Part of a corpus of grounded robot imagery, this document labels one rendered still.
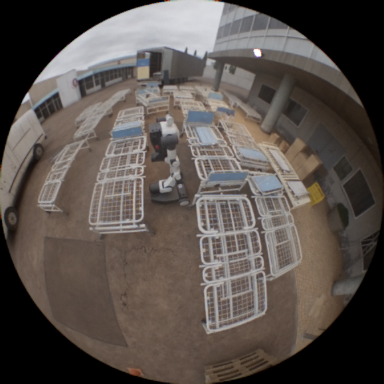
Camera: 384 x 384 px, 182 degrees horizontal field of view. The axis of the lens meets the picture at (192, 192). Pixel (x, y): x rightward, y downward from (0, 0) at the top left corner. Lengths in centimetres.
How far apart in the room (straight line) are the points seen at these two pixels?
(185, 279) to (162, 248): 61
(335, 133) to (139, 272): 808
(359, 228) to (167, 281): 731
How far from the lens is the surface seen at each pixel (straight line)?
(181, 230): 203
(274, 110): 625
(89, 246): 253
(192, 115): 334
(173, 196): 206
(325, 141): 710
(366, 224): 713
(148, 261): 202
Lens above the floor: 197
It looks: 58 degrees down
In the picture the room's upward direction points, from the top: 14 degrees clockwise
